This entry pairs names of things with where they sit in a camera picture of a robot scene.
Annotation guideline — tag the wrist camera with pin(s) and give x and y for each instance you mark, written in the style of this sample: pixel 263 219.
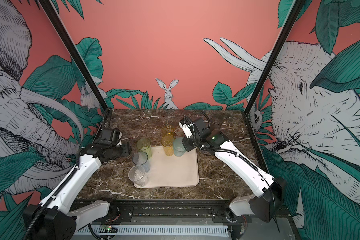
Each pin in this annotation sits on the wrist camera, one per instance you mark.
pixel 109 137
pixel 188 127

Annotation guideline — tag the left black frame post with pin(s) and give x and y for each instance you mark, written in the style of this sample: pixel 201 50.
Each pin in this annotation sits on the left black frame post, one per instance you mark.
pixel 54 18

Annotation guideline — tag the light green ribbed glass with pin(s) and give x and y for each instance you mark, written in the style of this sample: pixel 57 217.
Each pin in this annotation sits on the light green ribbed glass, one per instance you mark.
pixel 144 145

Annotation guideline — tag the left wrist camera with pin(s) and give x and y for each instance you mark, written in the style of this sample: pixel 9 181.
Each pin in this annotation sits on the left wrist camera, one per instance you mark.
pixel 109 137

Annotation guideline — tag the dark smoked glass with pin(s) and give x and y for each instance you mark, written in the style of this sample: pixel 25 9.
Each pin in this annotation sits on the dark smoked glass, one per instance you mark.
pixel 217 122

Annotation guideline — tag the white slotted cable duct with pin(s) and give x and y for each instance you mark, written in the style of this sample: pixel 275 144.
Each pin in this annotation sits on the white slotted cable duct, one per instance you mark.
pixel 129 230

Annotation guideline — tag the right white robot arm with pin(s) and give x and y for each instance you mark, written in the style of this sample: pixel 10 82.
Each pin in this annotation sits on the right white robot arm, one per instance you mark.
pixel 268 192

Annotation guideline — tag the right black frame post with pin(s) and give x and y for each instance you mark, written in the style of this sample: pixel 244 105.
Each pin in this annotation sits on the right black frame post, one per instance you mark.
pixel 286 29

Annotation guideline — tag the black front rail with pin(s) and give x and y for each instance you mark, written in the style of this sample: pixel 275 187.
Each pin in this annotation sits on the black front rail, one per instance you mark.
pixel 122 211

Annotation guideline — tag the clear glass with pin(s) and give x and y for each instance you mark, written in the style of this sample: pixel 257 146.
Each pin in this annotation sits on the clear glass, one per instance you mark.
pixel 138 176

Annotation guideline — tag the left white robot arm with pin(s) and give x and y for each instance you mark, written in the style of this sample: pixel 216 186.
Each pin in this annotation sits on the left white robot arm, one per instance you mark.
pixel 52 218

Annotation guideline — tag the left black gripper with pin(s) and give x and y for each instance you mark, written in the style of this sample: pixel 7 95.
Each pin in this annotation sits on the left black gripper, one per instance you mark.
pixel 125 149

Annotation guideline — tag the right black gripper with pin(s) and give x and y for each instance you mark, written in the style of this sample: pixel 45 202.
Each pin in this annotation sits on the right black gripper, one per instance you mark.
pixel 186 142

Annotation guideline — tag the beige square tray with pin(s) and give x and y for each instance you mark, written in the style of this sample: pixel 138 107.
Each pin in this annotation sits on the beige square tray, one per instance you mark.
pixel 172 171

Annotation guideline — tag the yellow glass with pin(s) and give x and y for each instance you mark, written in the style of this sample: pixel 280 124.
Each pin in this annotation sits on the yellow glass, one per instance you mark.
pixel 167 131

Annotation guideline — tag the grey blue glass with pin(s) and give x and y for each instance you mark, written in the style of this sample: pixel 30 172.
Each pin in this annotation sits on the grey blue glass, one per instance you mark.
pixel 142 159

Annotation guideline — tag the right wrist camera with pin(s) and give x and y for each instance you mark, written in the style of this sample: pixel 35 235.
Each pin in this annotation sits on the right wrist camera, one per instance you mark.
pixel 188 127

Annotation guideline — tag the frosted teal glass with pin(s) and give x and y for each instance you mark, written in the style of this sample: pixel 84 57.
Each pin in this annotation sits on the frosted teal glass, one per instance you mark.
pixel 178 147

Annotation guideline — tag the black frame post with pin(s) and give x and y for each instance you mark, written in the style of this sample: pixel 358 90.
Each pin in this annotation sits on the black frame post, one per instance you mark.
pixel 54 18
pixel 286 29

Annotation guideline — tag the amber tall glass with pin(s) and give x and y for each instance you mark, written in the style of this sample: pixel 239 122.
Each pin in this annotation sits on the amber tall glass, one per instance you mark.
pixel 167 143

